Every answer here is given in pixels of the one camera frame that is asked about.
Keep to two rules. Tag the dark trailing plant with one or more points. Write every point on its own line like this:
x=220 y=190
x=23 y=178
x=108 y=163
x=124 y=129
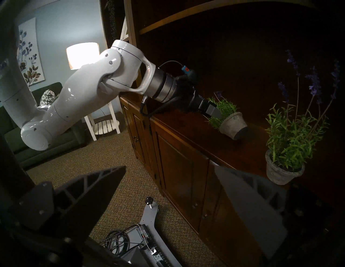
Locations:
x=110 y=16

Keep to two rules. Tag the grey power strip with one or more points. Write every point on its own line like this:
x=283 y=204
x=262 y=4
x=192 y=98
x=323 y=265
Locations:
x=155 y=249

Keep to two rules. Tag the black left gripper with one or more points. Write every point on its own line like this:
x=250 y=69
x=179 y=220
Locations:
x=188 y=94

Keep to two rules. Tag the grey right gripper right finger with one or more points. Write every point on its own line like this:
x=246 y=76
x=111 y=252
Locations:
x=253 y=210

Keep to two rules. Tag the dark wooden shelf cabinet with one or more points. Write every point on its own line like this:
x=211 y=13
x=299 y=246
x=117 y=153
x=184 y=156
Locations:
x=183 y=161

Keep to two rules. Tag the grey metal robot base plate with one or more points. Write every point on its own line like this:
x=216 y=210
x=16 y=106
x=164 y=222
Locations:
x=149 y=215

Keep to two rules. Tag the botanical wall art print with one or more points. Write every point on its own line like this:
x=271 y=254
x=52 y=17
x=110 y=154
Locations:
x=29 y=53

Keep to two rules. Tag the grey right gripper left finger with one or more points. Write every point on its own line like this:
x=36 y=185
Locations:
x=83 y=207

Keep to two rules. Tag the patterned throw pillow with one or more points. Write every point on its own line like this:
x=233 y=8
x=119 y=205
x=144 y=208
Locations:
x=48 y=97

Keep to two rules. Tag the black star knob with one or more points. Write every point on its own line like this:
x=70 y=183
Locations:
x=149 y=200

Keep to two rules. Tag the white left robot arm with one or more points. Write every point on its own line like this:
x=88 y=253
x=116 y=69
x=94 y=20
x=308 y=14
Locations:
x=80 y=94

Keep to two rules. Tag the dark green sofa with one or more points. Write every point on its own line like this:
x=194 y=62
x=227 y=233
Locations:
x=70 y=140

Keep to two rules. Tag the floor lamp with white shade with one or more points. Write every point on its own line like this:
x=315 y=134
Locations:
x=82 y=55

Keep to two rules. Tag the fake lavender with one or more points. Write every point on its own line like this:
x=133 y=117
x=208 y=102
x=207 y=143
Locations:
x=285 y=172
x=233 y=125

